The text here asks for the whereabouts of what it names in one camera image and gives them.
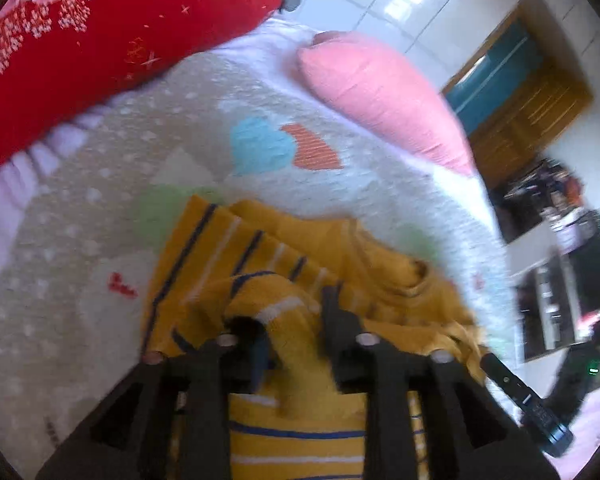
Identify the wooden door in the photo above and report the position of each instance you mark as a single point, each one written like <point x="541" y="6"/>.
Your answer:
<point x="538" y="113"/>

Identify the pink pillow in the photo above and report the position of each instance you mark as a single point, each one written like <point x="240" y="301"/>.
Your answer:
<point x="379" y="89"/>

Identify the heart-patterned white bed blanket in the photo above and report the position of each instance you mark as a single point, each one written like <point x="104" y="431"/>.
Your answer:
<point x="85" y="213"/>

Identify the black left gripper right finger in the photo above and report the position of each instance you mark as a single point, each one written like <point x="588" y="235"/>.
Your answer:
<point x="424" y="411"/>

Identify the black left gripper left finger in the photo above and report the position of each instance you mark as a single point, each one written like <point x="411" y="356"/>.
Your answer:
<point x="168" y="420"/>

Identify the cluttered clothes rack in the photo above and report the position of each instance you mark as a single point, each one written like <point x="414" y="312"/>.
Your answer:
<point x="547" y="191"/>

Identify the yellow striped knit sweater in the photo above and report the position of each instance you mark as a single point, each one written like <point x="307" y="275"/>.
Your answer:
<point x="251" y="260"/>

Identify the black television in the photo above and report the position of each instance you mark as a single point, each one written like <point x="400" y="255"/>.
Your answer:
<point x="585" y="262"/>

